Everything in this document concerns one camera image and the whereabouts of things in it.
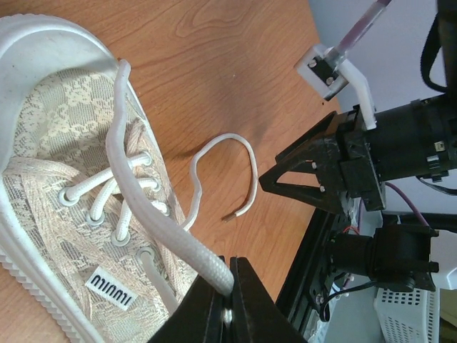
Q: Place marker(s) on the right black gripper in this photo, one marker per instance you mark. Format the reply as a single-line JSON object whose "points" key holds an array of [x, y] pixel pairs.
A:
{"points": [[346, 162]]}

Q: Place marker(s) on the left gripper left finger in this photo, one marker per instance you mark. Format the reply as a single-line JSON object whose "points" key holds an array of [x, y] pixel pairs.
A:
{"points": [[198, 318]]}

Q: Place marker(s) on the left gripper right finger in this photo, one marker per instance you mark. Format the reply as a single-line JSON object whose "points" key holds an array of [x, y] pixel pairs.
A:
{"points": [[255, 317]]}

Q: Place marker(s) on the white lace sneaker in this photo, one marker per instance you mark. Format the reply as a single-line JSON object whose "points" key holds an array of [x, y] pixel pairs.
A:
{"points": [[90, 224]]}

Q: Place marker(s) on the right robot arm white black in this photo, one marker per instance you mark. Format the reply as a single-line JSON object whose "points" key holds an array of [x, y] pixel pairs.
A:
{"points": [[405, 257]]}

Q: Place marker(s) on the white perforated plastic basket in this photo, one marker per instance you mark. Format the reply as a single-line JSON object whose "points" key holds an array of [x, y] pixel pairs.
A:
{"points": [[408, 316]]}

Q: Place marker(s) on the black aluminium frame rail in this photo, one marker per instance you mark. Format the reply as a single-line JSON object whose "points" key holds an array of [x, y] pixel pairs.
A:
{"points": [[310, 276]]}

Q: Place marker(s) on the light blue cable duct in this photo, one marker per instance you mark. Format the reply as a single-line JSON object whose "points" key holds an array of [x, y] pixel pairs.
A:
{"points": [[316, 330]]}

